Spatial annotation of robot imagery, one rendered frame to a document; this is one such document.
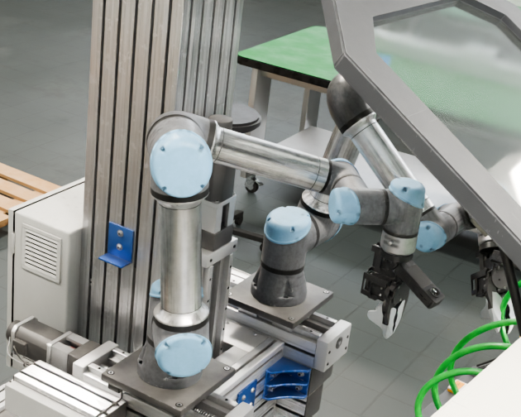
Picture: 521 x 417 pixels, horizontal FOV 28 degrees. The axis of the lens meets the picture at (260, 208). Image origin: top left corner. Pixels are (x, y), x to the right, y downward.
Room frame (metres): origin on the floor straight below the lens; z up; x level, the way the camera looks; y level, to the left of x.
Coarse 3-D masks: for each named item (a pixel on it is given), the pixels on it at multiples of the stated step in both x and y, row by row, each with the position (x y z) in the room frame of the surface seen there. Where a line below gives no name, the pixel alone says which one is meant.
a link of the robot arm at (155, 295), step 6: (156, 282) 2.02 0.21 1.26; (156, 288) 1.99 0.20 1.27; (150, 294) 2.00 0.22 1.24; (156, 294) 1.98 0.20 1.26; (150, 300) 2.00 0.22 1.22; (156, 300) 1.98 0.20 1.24; (150, 306) 2.00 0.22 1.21; (150, 312) 1.99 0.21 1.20; (150, 318) 1.98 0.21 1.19; (150, 324) 1.99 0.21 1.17; (150, 330) 1.99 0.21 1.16; (150, 336) 1.99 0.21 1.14
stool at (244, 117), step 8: (232, 104) 4.95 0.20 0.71; (240, 104) 4.97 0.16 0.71; (232, 112) 4.84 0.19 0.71; (240, 112) 4.85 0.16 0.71; (248, 112) 4.87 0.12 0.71; (256, 112) 4.88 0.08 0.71; (240, 120) 4.73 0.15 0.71; (248, 120) 4.74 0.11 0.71; (256, 120) 4.78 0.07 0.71; (232, 128) 4.65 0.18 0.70; (240, 128) 4.67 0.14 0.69; (248, 128) 4.70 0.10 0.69; (240, 216) 5.05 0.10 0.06; (240, 224) 5.08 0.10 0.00; (232, 232) 4.79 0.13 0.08; (240, 232) 4.79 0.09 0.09; (248, 232) 4.80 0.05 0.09; (256, 240) 4.77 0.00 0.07
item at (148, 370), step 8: (152, 344) 1.98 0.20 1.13; (144, 352) 2.01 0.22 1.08; (152, 352) 1.97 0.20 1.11; (144, 360) 1.98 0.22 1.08; (152, 360) 1.97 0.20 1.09; (136, 368) 2.00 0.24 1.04; (144, 368) 1.97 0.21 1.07; (152, 368) 1.96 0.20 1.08; (144, 376) 1.96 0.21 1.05; (152, 376) 1.95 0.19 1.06; (160, 376) 1.95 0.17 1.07; (168, 376) 1.95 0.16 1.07; (192, 376) 1.97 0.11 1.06; (200, 376) 2.00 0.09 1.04; (152, 384) 1.95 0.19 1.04; (160, 384) 1.94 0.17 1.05; (168, 384) 1.94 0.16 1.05; (176, 384) 1.95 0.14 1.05; (184, 384) 1.96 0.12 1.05; (192, 384) 1.97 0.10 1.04
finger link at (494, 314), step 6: (492, 294) 2.13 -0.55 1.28; (498, 294) 2.13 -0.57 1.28; (486, 300) 2.14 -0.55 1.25; (498, 300) 2.12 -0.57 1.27; (486, 306) 2.13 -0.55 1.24; (498, 306) 2.11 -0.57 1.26; (480, 312) 2.14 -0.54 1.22; (486, 312) 2.12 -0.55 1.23; (492, 312) 2.10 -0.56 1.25; (498, 312) 2.10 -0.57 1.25; (486, 318) 2.11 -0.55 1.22; (492, 318) 2.09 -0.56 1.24; (498, 318) 2.09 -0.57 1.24; (498, 330) 2.08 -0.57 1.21
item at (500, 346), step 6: (468, 348) 1.83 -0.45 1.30; (474, 348) 1.82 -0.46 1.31; (480, 348) 1.81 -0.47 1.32; (486, 348) 1.80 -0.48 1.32; (492, 348) 1.80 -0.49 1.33; (498, 348) 1.79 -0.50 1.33; (504, 348) 1.78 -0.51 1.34; (456, 354) 1.84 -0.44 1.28; (462, 354) 1.83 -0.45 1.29; (450, 360) 1.84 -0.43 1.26; (444, 366) 1.85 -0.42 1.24; (438, 372) 1.85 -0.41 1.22; (432, 390) 1.86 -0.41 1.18; (432, 396) 1.86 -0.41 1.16; (438, 396) 1.86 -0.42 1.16; (438, 402) 1.85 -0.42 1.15; (438, 408) 1.84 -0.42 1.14
